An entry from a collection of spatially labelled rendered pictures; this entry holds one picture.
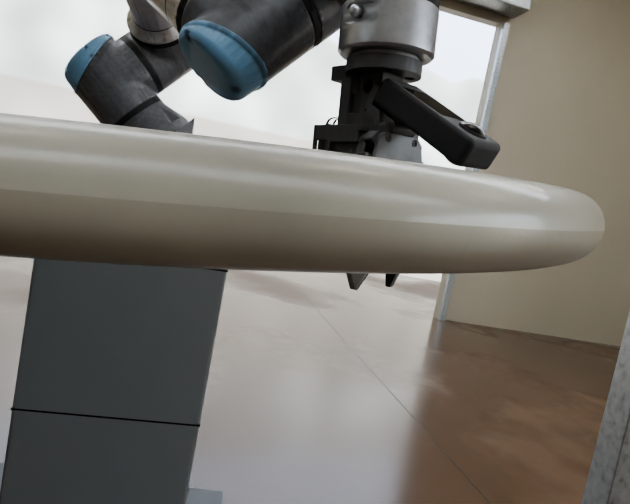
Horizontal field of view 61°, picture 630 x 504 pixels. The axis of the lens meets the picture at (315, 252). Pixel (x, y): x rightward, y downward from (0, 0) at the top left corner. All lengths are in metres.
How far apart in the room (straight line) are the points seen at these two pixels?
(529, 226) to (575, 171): 6.41
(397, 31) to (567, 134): 6.04
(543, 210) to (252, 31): 0.44
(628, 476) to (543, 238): 1.27
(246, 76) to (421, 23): 0.18
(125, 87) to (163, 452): 0.84
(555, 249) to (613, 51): 6.76
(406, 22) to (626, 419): 1.06
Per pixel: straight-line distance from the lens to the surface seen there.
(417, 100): 0.48
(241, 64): 0.57
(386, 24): 0.50
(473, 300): 6.08
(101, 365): 1.29
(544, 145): 6.35
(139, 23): 1.35
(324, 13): 0.61
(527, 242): 0.17
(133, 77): 1.36
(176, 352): 1.26
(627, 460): 1.41
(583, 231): 0.20
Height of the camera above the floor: 0.98
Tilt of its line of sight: 5 degrees down
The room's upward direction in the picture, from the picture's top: 11 degrees clockwise
